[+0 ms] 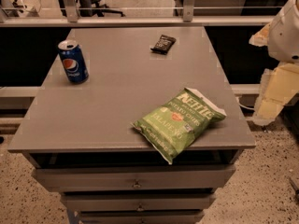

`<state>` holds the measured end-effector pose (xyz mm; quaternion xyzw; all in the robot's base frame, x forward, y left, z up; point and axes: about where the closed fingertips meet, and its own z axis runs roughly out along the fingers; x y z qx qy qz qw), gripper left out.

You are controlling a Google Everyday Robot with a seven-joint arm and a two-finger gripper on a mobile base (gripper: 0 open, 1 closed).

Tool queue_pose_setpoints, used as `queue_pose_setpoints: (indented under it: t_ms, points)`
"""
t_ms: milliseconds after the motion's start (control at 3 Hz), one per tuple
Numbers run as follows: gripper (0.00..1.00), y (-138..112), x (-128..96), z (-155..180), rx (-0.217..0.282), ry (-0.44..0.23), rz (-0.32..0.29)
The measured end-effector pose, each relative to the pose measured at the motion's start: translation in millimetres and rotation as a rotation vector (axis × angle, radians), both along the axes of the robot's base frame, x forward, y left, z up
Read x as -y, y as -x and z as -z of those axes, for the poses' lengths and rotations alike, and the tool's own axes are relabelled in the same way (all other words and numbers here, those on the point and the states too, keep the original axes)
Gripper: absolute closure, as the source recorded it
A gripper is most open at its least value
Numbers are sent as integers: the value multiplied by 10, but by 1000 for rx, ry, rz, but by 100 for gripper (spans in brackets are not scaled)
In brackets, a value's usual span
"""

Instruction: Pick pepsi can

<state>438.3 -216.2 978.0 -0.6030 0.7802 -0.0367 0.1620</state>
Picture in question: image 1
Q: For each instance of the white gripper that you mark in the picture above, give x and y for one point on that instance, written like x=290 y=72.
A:
x=286 y=37

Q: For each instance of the blue pepsi can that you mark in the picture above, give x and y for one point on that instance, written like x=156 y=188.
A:
x=73 y=61

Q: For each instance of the black snack bar wrapper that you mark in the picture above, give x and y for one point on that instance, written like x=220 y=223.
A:
x=164 y=44

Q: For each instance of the green kettle chips bag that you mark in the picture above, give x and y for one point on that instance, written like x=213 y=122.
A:
x=174 y=126

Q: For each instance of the middle grey drawer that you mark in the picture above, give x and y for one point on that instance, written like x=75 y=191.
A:
x=138 y=202

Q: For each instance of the grey drawer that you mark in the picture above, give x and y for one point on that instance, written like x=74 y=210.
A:
x=138 y=202
x=150 y=217
x=134 y=178

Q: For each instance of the top grey drawer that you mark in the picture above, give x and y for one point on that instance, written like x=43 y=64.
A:
x=134 y=178

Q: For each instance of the bottom grey drawer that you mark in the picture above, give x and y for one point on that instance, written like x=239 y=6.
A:
x=150 y=217

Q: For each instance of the metal railing frame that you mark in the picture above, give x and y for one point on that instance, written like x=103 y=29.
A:
x=47 y=13

